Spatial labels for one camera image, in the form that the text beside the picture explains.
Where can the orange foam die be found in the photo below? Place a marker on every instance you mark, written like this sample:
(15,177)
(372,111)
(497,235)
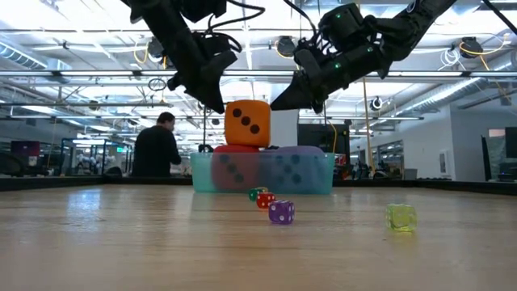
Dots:
(242,137)

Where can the purple foam die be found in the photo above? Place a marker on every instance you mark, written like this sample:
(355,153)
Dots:
(307,178)

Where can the red foam die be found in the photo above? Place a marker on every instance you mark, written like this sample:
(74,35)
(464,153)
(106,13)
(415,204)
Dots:
(226,178)

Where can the small red die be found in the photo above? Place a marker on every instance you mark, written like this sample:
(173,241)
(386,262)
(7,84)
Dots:
(266,201)

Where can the small green die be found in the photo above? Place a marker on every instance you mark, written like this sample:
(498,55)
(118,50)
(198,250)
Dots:
(253,195)

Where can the small purple die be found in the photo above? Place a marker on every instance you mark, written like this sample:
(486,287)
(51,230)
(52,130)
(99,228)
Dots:
(281,212)

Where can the small yellow-green translucent die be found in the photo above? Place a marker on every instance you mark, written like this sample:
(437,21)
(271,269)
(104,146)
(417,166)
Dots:
(401,217)

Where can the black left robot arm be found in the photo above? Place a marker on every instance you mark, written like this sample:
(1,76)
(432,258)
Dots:
(149,3)

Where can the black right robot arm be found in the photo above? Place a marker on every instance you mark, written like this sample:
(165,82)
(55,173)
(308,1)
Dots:
(420,20)

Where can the black cabinet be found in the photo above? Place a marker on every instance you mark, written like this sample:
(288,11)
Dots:
(319,137)

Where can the person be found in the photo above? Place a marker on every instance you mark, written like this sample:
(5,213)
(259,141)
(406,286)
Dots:
(155,153)

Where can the long ceiling light bar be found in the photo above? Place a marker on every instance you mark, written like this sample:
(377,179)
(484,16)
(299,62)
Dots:
(101,73)

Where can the teal plastic bin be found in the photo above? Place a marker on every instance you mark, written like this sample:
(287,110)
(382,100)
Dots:
(200,174)

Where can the maroon display screen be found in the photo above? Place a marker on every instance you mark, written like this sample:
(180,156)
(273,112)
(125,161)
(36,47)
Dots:
(25,148)

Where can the black display screen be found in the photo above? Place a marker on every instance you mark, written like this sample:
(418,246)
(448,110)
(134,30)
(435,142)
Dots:
(511,143)

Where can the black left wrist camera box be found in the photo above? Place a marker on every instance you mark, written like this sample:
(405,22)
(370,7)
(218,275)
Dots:
(202,10)

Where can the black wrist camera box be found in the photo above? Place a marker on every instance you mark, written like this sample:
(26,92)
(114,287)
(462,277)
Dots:
(202,10)
(341,24)

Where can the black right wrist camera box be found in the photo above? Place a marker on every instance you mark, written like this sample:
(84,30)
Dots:
(341,24)

